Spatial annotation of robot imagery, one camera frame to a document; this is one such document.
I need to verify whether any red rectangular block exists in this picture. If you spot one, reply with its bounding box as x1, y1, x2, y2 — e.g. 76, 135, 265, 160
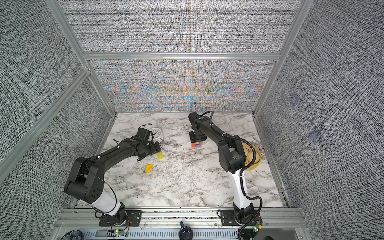
191, 143, 202, 148

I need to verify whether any yellow-green cube block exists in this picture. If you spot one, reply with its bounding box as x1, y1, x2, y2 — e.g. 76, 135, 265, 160
157, 153, 164, 160

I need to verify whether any yellow triangular block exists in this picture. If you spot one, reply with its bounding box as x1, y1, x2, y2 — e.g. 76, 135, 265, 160
145, 164, 154, 174

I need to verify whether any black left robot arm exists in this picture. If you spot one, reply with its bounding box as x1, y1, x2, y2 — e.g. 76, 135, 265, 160
64, 137, 161, 226

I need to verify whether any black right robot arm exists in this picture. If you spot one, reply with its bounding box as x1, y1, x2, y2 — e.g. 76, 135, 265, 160
188, 111, 263, 225

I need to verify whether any white alarm clock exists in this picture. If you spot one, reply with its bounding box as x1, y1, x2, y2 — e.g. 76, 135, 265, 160
150, 128, 164, 143

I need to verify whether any yellow wooden bucket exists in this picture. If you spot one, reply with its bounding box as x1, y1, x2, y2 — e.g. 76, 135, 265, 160
241, 142, 263, 171

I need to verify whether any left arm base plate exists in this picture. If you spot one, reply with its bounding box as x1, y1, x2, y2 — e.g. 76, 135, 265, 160
99, 210, 143, 227

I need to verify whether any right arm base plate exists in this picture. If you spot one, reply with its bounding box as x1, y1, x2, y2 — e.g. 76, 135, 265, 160
217, 210, 263, 228

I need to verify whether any black knob on rail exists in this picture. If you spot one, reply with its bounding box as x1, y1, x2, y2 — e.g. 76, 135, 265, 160
179, 221, 194, 240

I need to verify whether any aluminium front rail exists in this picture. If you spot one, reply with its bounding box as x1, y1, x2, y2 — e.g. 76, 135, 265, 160
49, 207, 311, 240

